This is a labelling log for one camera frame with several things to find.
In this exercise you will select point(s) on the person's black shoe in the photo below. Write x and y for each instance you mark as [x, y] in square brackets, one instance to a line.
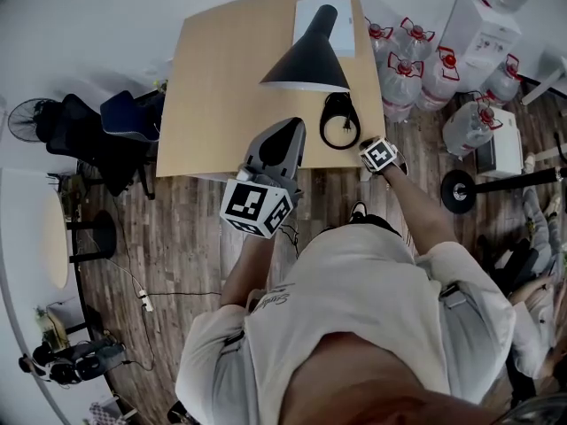
[358, 210]

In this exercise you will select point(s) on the person's face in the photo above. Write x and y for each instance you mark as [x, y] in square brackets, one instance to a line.
[390, 383]

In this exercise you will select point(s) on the black standing fan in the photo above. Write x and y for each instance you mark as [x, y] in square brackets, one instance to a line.
[26, 120]

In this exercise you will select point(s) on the white power strip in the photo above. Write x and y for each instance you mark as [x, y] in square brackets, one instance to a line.
[146, 301]

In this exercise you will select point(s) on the white flat box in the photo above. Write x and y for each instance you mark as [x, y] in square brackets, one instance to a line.
[343, 38]

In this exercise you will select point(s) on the white water dispenser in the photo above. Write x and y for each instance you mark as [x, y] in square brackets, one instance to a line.
[480, 38]

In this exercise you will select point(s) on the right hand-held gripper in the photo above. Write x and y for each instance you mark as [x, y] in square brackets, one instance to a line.
[381, 155]

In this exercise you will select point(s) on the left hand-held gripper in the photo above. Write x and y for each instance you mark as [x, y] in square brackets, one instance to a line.
[248, 206]

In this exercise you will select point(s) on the group of clear water jugs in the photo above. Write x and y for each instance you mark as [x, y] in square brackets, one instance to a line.
[401, 87]

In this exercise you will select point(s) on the white small table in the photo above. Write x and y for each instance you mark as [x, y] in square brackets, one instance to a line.
[542, 87]

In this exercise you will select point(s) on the person's white shirt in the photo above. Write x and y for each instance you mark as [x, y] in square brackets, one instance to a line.
[354, 281]

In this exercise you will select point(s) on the navy blue chair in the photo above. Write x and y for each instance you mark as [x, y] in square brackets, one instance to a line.
[128, 118]

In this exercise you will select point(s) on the person's left forearm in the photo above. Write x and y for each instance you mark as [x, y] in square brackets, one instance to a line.
[246, 268]

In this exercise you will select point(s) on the black coat rack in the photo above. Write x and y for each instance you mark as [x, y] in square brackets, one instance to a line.
[458, 191]

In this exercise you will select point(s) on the person's right forearm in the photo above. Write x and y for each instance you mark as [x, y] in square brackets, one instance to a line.
[416, 210]

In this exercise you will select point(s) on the round wooden side table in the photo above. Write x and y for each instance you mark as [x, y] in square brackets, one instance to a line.
[55, 241]

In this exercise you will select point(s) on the black desk lamp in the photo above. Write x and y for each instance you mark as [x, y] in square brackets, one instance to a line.
[305, 64]

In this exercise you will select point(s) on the white box-shaped appliance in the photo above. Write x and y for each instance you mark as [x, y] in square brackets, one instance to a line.
[507, 149]

